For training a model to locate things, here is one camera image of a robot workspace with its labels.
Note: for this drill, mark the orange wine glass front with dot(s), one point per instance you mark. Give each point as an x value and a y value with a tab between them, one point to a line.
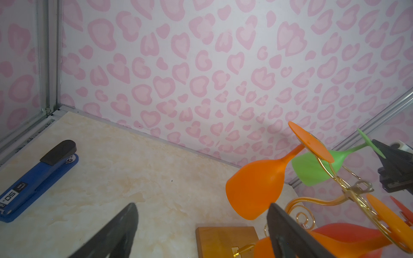
395	232

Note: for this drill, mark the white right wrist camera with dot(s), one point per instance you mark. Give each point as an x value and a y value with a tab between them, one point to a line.
402	146

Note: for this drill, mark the blue black stapler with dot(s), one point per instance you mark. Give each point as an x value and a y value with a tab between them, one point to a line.
26	190

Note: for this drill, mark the orange wine glass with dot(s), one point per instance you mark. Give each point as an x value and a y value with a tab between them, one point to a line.
257	185
395	232

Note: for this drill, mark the green plastic wine glass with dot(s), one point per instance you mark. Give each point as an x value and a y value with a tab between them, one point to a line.
311	172

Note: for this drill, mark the orange wine glass rear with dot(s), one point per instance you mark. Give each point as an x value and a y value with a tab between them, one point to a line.
257	185

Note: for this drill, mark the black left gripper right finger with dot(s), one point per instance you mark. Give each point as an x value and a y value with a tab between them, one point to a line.
289	240

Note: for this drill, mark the wooden rack base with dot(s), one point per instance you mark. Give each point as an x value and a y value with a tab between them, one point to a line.
223	242

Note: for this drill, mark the gold wire glass rack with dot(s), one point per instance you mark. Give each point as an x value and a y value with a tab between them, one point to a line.
349	193

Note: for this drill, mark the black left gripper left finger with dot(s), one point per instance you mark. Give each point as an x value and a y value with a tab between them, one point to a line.
115	239

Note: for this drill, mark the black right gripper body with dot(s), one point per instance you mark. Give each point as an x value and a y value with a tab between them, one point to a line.
396	173

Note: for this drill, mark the red plastic wine glass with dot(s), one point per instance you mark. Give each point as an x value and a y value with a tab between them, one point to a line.
349	233

